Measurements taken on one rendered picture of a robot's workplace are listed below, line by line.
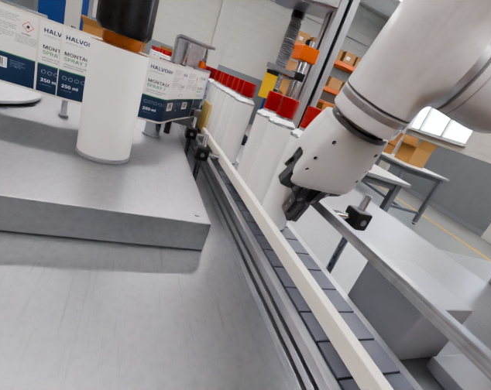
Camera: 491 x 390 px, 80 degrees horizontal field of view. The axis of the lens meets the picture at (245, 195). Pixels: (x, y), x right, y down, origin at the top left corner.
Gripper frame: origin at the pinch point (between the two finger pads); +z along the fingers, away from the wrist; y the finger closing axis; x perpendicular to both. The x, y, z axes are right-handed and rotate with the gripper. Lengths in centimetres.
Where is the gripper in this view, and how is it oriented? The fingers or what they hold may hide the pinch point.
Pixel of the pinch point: (294, 206)
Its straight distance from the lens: 44.9
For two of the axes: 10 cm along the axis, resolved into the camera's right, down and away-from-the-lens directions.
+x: 1.7, 7.2, -6.7
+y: -9.0, -1.7, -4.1
